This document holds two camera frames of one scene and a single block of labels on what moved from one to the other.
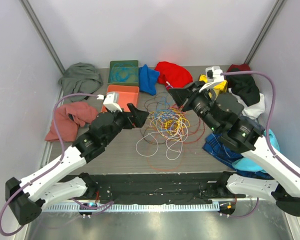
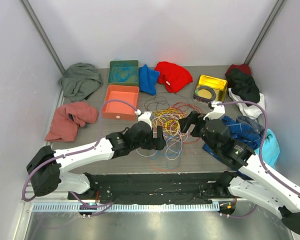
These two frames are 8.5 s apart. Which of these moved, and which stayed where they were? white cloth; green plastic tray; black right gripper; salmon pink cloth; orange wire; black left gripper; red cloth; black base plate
Moved: black left gripper; black right gripper
Stayed: black base plate; green plastic tray; red cloth; salmon pink cloth; orange wire; white cloth
